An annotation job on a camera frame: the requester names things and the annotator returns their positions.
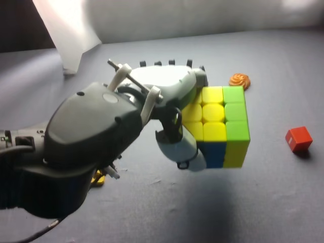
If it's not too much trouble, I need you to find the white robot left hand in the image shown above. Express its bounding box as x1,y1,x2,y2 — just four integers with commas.
121,58,210,172

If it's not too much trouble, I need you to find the multicoloured Rubik's cube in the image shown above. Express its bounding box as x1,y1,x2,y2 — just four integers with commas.
181,85,251,169

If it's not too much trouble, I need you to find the red square block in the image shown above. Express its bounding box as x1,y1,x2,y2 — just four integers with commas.
285,126,313,153

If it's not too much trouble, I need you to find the orange swirl cookie toy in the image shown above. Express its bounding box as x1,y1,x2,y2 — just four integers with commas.
228,72,252,91

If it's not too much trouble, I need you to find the white backdrop sheet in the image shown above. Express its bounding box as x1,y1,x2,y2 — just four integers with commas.
83,0,324,44

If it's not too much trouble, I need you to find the white standing panel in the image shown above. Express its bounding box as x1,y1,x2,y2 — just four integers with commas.
32,0,102,76

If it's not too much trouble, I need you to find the small yellow two-hole block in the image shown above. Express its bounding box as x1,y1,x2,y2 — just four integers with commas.
90,169,106,187

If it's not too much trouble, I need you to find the grey table cloth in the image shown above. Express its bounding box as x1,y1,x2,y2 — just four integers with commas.
0,27,324,243

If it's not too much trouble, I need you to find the white camera bracket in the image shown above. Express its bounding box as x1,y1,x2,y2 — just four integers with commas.
106,58,164,127

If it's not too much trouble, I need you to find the black camera cable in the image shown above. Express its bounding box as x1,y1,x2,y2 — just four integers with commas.
15,211,79,243

